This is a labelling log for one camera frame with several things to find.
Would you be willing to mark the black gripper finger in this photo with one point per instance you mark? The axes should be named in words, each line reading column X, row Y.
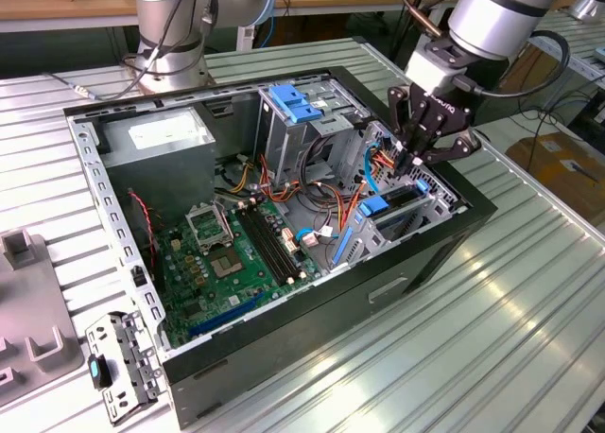
column 398, row 116
column 465, row 147

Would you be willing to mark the hard disk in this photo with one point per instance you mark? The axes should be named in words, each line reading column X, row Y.
column 373, row 206

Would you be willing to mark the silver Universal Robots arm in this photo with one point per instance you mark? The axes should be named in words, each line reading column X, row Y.
column 496, row 17

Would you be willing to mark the silver metal disk bay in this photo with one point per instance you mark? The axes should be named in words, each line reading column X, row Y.
column 366, row 244

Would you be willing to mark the black tripod stand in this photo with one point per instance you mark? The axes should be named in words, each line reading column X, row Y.
column 399, row 40

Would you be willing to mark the yellow cardboard box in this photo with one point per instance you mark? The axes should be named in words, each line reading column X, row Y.
column 543, row 173

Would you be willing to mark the blue plastic drive latch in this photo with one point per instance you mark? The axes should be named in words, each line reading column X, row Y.
column 293, row 104

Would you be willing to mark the silver optical drive cage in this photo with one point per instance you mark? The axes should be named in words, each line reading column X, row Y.
column 288, row 144

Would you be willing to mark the metal slat shelf table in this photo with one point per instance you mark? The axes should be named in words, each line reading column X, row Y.
column 586, row 52

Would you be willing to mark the white motherboard connector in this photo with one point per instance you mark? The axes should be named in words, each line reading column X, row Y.
column 289, row 241

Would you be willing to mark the black RAM slot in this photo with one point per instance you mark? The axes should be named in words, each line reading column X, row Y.
column 263, row 245
column 278, row 240

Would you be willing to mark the CPU socket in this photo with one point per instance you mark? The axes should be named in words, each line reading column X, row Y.
column 227, row 263

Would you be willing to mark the green motherboard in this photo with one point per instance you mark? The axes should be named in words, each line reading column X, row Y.
column 236, row 289

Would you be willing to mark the grey power supply unit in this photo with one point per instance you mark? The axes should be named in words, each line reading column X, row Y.
column 160, row 178

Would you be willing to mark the black open PC case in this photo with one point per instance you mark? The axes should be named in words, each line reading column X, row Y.
column 283, row 348

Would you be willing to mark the blue expansion slot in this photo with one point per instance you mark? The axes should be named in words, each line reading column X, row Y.
column 227, row 316

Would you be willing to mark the black case fan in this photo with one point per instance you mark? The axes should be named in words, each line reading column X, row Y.
column 144, row 244

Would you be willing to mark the grey parts rack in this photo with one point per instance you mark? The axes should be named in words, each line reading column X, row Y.
column 30, row 300

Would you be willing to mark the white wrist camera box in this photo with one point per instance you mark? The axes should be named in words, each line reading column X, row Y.
column 435, row 71

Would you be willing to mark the brown arm base plate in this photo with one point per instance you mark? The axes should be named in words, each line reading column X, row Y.
column 133, row 76

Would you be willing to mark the black case rail latch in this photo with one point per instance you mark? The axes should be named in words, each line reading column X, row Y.
column 137, row 276

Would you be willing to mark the wooden desk white frame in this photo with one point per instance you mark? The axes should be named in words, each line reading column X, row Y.
column 71, row 7

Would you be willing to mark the silver expansion bracket cover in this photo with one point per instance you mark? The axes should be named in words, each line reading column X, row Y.
column 142, row 362

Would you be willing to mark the blue black bracket latch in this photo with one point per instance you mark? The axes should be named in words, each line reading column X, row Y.
column 96, row 370

